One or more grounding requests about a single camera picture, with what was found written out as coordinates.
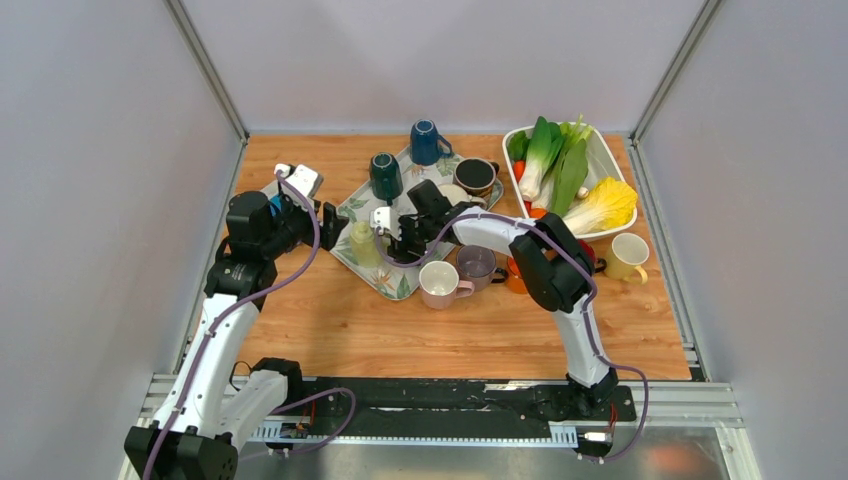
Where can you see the yellow napa cabbage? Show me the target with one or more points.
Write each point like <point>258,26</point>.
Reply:
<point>609,205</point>

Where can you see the pale yellow mug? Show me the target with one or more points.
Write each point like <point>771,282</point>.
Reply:
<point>625,259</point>

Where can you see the black floral upright mug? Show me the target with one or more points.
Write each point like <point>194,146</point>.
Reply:
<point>476,176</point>

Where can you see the orange mug black handle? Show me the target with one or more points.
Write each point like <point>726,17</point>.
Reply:
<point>514,280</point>

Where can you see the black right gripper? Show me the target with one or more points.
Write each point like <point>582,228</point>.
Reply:
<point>399,246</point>

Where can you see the floral white serving tray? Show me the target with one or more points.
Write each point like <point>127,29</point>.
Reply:
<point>392,282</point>

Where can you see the green bok choy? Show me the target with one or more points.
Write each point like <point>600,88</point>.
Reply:
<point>556,164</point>

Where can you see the pink faceted mug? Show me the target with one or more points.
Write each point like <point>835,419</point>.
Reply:
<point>441,285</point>

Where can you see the small red tomato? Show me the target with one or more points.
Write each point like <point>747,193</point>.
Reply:
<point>518,169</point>

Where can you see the large floral cream mug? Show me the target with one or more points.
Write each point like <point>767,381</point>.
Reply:
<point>456,194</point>

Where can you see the purple mug black handle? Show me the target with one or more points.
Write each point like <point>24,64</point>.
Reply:
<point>478,266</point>

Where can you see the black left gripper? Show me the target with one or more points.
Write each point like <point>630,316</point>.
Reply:
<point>331,225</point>

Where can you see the white vegetable tub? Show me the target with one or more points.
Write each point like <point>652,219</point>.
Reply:
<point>601,165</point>

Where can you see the red mug black handle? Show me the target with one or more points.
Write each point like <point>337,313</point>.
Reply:
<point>599,264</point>

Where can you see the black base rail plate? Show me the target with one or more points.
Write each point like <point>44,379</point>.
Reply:
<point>443,408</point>

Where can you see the dark green faceted mug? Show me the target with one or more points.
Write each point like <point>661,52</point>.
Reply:
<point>385,177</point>

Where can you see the lime green faceted mug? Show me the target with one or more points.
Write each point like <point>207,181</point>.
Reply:
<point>363,243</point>

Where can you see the orange carrot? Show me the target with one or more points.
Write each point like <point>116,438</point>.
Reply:
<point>537,213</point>

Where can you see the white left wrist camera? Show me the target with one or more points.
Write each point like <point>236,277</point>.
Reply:
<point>298,185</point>

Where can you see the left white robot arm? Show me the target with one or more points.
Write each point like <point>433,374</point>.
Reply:
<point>196,433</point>

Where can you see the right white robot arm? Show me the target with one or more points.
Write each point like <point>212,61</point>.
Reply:
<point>556,270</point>

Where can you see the dark blue faceted mug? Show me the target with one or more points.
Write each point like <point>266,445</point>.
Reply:
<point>427,145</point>

